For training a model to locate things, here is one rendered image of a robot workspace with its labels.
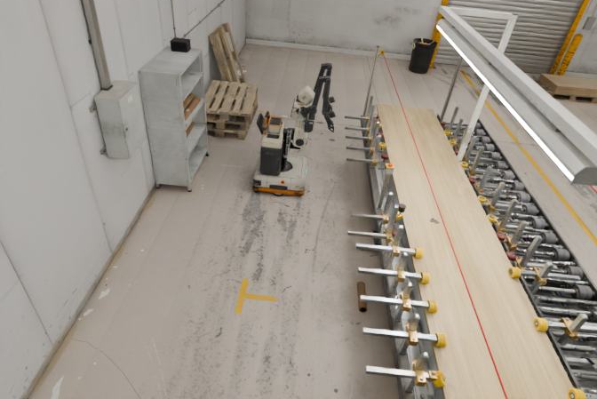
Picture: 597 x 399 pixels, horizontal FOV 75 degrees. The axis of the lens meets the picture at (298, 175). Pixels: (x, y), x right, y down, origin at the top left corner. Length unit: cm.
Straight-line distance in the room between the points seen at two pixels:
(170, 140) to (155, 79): 74
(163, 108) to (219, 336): 246
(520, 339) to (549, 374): 24
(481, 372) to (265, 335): 177
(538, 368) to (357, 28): 884
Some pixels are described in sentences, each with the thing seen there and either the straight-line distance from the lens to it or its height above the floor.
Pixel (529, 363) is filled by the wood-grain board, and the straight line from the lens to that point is 305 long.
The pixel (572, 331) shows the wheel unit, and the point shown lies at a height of 97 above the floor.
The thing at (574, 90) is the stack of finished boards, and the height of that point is 26.
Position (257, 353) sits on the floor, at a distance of 361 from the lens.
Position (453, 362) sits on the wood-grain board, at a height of 90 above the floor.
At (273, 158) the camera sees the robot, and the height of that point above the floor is 55.
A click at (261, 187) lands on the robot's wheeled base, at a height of 13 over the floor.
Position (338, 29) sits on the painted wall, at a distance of 1052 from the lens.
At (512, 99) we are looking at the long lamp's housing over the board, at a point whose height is 236.
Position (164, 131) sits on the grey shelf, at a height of 85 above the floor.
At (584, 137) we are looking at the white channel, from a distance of 191.
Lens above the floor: 313
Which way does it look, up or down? 35 degrees down
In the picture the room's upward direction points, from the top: 6 degrees clockwise
